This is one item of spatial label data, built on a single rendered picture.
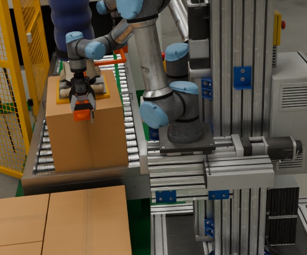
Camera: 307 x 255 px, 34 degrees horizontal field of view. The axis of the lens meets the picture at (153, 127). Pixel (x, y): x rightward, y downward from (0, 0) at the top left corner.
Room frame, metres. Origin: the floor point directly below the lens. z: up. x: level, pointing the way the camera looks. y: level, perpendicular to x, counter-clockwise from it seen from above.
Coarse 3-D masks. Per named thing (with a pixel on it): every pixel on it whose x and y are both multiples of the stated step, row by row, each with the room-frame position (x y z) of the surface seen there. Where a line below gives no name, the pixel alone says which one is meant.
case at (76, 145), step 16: (48, 80) 2.88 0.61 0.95; (112, 80) 2.79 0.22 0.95; (48, 96) 2.62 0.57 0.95; (112, 96) 2.55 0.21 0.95; (48, 112) 2.39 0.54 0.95; (64, 112) 2.38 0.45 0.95; (96, 112) 2.38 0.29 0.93; (112, 112) 2.40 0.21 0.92; (48, 128) 2.35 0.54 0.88; (64, 128) 2.36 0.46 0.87; (80, 128) 2.37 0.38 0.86; (96, 128) 2.38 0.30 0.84; (112, 128) 2.39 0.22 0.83; (64, 144) 2.36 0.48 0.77; (80, 144) 2.37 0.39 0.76; (96, 144) 2.38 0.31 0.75; (112, 144) 2.39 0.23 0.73; (64, 160) 2.36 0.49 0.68; (80, 160) 2.37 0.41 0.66; (96, 160) 2.38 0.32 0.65; (112, 160) 2.39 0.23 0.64; (128, 160) 2.40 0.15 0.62
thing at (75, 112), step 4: (76, 104) 2.11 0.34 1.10; (80, 104) 2.11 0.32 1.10; (84, 104) 2.10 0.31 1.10; (88, 104) 2.10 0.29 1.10; (76, 108) 2.06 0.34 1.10; (80, 108) 2.06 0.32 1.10; (84, 108) 2.06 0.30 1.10; (88, 108) 2.05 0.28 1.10; (76, 112) 2.04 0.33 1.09; (80, 112) 2.04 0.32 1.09; (84, 112) 2.04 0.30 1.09; (88, 112) 2.04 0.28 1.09; (76, 116) 2.04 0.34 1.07; (76, 120) 2.04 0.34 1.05; (80, 120) 2.04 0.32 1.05
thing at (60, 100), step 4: (60, 80) 2.79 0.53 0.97; (64, 80) 2.72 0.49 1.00; (64, 88) 2.60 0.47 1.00; (56, 96) 2.57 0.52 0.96; (60, 96) 2.55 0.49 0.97; (68, 96) 2.54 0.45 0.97; (56, 100) 2.51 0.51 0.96; (60, 100) 2.50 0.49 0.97; (64, 100) 2.50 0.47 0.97; (68, 100) 2.50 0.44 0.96
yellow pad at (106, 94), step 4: (96, 76) 2.75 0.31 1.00; (100, 76) 2.81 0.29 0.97; (104, 76) 2.82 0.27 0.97; (104, 80) 2.75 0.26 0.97; (96, 84) 2.62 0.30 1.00; (104, 84) 2.67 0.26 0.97; (104, 88) 2.62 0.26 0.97; (104, 92) 2.56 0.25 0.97; (108, 92) 2.56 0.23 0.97; (96, 96) 2.52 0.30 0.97; (100, 96) 2.52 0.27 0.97; (104, 96) 2.52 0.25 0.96; (108, 96) 2.53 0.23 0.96
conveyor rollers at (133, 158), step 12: (60, 60) 4.51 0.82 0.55; (96, 60) 4.44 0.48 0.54; (120, 72) 4.09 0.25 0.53; (132, 120) 3.13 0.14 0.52; (132, 132) 2.93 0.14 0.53; (48, 144) 2.81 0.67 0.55; (132, 144) 2.75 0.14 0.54; (48, 156) 2.65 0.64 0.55; (132, 156) 2.58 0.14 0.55; (48, 168) 2.53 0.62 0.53
